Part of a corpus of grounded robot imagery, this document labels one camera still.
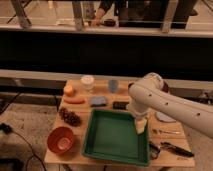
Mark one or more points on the red bowl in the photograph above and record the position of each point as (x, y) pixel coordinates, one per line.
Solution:
(60, 140)

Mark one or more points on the green plastic tray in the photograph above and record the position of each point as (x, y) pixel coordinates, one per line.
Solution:
(111, 135)

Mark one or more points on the yellow orange fruit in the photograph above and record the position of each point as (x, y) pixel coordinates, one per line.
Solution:
(68, 90)

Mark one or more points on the orange carrot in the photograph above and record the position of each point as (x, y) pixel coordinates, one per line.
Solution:
(74, 100)

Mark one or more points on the wooden table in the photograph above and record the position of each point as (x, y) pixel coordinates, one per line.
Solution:
(75, 156)

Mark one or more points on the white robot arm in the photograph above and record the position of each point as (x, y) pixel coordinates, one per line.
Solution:
(148, 92)

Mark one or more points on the white plate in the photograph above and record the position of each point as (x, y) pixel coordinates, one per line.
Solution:
(164, 118)

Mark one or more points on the blue grey eraser sponge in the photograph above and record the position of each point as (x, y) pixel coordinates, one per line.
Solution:
(98, 101)

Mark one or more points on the blue cup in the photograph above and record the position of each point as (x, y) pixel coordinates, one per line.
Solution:
(113, 86)

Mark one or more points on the black scissors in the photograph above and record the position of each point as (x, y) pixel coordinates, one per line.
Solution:
(154, 150)

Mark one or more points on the small metal fork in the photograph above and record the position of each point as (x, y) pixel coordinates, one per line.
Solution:
(167, 132)

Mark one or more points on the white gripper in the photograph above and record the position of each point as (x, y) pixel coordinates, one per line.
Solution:
(140, 123)

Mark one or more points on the black handled tool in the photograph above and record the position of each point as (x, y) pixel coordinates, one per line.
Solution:
(176, 150)

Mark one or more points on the bunch of dark grapes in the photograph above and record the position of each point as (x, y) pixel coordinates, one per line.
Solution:
(69, 117)

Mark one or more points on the purple bowl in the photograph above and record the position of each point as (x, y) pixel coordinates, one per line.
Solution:
(165, 87)

